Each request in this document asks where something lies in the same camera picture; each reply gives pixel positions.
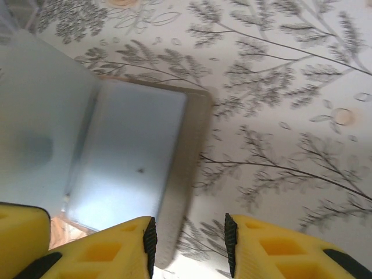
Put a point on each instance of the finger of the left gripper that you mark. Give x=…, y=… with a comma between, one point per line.
x=20, y=232

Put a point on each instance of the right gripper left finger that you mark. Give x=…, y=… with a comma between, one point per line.
x=101, y=255

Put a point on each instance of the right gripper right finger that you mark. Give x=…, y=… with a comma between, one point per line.
x=276, y=255

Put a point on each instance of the grey card holder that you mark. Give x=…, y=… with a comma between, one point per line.
x=130, y=145

